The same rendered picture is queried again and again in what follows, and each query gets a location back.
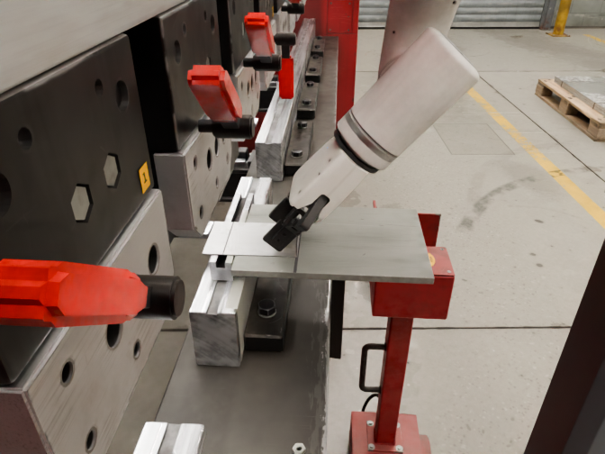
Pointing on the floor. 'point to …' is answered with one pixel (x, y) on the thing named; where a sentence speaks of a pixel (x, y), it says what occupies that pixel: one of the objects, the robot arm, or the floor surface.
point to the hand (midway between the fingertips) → (281, 225)
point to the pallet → (568, 109)
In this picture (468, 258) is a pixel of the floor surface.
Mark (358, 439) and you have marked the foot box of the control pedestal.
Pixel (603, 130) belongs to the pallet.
